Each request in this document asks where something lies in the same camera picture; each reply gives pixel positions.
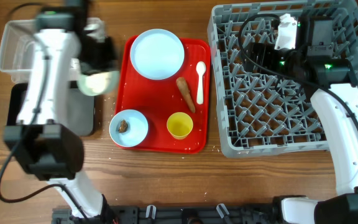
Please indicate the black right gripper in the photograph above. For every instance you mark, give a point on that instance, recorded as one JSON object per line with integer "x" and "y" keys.
{"x": 265, "y": 51}

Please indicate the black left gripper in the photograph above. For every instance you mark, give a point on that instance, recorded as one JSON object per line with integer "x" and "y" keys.
{"x": 97, "y": 66}

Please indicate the small light blue bowl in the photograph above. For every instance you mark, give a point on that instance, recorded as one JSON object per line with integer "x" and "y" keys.
{"x": 137, "y": 128}

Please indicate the yellow plastic cup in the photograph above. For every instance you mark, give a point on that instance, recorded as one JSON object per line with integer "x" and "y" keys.
{"x": 179, "y": 125}

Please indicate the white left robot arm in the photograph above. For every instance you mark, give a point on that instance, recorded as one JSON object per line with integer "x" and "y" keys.
{"x": 40, "y": 140}

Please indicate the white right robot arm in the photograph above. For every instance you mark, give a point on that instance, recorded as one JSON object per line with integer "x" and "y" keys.
{"x": 332, "y": 90}

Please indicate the grey dishwasher rack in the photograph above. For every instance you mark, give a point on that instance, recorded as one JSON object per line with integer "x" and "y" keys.
{"x": 260, "y": 114}

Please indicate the black waste bin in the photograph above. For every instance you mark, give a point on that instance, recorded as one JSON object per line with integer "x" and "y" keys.
{"x": 80, "y": 108}

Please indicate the light blue plate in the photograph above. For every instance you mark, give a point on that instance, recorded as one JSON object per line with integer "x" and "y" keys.
{"x": 157, "y": 54}

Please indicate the white plastic spoon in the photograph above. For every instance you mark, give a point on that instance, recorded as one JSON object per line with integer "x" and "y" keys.
{"x": 200, "y": 69}

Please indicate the brown food scrap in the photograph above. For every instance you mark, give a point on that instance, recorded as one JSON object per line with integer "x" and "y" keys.
{"x": 123, "y": 126}

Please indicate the clear plastic bin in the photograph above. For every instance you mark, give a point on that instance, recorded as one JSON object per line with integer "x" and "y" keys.
{"x": 17, "y": 49}

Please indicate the brown carrot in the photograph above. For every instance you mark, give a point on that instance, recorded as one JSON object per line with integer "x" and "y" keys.
{"x": 184, "y": 90}

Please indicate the red plastic tray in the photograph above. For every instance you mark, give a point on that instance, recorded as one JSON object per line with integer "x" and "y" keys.
{"x": 158, "y": 99}

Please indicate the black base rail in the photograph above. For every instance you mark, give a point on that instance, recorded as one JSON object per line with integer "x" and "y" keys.
{"x": 219, "y": 214}

